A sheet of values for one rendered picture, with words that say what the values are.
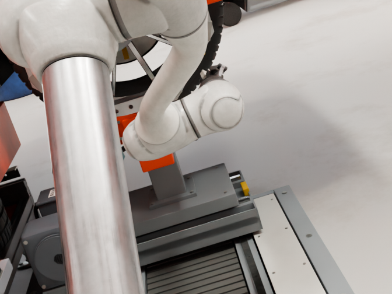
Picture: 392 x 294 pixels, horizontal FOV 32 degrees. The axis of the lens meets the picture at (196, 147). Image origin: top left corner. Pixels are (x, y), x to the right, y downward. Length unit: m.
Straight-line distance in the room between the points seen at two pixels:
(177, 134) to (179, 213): 0.66
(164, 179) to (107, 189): 1.30
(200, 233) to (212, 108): 0.73
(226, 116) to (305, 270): 0.61
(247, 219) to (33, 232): 0.67
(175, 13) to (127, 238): 0.36
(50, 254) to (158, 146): 0.51
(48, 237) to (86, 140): 0.94
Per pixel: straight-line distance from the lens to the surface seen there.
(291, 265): 1.96
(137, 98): 1.97
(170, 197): 2.22
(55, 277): 1.90
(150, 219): 2.15
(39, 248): 1.86
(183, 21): 1.07
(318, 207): 2.42
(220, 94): 1.50
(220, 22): 2.03
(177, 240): 2.14
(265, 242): 2.11
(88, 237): 0.89
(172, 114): 1.50
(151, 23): 1.05
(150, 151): 1.54
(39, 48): 1.02
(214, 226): 2.14
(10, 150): 2.18
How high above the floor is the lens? 1.06
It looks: 18 degrees down
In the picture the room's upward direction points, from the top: 17 degrees counter-clockwise
